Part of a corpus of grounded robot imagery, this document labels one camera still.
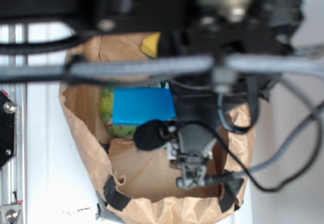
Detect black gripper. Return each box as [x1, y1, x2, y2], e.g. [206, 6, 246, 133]
[158, 0, 303, 128]

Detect blue rectangular block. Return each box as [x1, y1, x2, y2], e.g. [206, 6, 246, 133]
[113, 87, 176, 126]

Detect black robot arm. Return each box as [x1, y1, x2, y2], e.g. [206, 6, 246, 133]
[1, 0, 304, 67]

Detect yellow sponge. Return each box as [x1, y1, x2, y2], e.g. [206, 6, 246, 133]
[141, 32, 161, 58]

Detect light blue cloth rag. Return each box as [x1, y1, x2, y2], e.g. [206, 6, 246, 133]
[149, 81, 170, 89]

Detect black foam microphone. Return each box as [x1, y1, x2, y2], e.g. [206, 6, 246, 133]
[133, 120, 166, 151]

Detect green plush toy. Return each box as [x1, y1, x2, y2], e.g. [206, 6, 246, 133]
[99, 87, 137, 138]

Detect brown paper bag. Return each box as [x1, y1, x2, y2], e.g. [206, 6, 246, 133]
[60, 33, 256, 223]

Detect black mounting bracket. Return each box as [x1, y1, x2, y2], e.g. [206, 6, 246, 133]
[1, 90, 17, 170]

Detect aluminium frame rail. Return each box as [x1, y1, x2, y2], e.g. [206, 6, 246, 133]
[0, 23, 29, 224]

